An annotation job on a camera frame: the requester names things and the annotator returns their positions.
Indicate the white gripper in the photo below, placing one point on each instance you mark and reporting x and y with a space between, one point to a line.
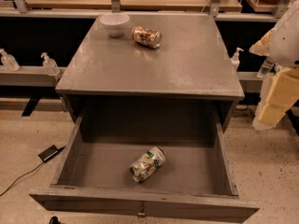
286 46

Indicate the crushed green 7up can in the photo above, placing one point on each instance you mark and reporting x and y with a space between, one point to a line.
147 164

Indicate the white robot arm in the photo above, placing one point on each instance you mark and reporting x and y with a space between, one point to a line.
285 43

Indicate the brown patterned can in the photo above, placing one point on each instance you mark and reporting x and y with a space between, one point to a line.
147 37

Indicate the grey cabinet counter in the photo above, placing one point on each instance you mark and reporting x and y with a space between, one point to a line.
192 61

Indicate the open grey top drawer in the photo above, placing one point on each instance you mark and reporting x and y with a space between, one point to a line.
195 182

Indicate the clear bottle right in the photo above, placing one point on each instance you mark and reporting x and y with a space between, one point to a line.
266 67

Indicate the white pump bottle right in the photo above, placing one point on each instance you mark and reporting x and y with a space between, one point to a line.
235 58

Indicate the wooden shelf rack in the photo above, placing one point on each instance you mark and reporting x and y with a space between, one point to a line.
92 8

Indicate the white ceramic bowl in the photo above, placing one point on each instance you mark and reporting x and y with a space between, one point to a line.
115 23

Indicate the black power adapter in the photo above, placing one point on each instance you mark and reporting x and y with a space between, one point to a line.
48 153

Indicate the clear pump bottle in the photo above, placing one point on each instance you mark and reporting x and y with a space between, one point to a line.
50 65
8 61

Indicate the clear pump bottle far left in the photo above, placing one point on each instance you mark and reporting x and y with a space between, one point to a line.
8 61

